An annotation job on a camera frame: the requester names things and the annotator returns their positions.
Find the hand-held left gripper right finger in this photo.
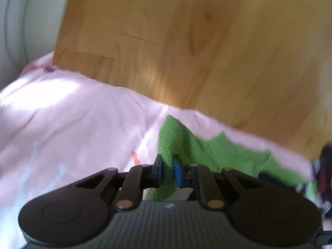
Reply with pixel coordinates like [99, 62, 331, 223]
[172, 154, 263, 211]

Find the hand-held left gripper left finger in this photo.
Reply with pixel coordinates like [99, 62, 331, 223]
[75, 154, 164, 211]

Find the wooden headboard panel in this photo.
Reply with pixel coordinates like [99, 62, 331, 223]
[53, 0, 332, 161]

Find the pink printed bed sheet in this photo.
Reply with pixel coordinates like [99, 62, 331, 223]
[0, 52, 325, 249]

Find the green black striped knit sweater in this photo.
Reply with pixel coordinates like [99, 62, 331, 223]
[145, 115, 319, 203]

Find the dark garment with red pattern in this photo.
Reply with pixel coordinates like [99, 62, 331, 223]
[310, 141, 332, 213]

